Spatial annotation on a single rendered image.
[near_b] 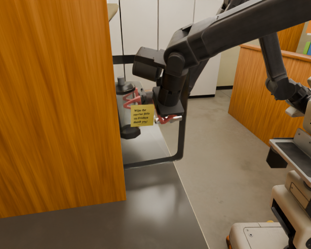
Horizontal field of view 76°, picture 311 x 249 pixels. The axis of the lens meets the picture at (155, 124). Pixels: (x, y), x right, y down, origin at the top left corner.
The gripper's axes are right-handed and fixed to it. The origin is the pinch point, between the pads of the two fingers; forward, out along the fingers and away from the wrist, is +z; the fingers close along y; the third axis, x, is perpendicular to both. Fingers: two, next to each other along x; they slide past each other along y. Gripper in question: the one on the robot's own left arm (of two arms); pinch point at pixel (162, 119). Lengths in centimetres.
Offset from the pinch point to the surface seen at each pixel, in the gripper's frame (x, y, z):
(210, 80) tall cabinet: 198, -230, 202
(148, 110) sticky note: -3.4, -4.6, 0.6
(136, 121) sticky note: -7.6, -3.1, 3.7
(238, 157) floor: 134, -42, 152
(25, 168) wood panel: -39.6, 6.0, 7.3
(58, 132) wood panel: -29.1, 2.3, -2.6
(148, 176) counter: -3.2, 7.7, 25.6
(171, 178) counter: 4.7, 10.6, 24.0
